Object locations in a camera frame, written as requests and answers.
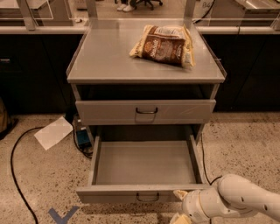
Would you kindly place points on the blue box on floor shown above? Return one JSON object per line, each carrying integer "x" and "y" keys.
{"x": 82, "y": 138}

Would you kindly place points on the white paper sheet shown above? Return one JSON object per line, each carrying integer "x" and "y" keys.
{"x": 53, "y": 133}

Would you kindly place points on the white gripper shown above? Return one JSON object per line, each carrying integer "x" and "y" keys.
{"x": 191, "y": 205}

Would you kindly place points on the grey drawer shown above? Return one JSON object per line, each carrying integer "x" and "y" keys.
{"x": 142, "y": 171}
{"x": 133, "y": 112}

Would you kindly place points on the grey metal drawer cabinet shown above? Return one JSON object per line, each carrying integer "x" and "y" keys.
{"x": 102, "y": 69}

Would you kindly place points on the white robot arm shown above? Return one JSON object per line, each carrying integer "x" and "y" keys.
{"x": 233, "y": 197}

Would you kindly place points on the brown yellow chip bag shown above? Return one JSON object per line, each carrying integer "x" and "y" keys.
{"x": 165, "y": 44}

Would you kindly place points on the black office chair base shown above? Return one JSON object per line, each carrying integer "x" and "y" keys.
{"x": 149, "y": 2}

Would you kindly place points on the grey top drawer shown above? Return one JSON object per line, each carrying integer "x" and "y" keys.
{"x": 133, "y": 112}

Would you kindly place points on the brown bag at left edge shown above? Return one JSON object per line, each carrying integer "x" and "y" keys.
{"x": 5, "y": 120}

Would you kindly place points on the white shoes of person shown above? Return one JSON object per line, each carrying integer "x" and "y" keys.
{"x": 125, "y": 8}

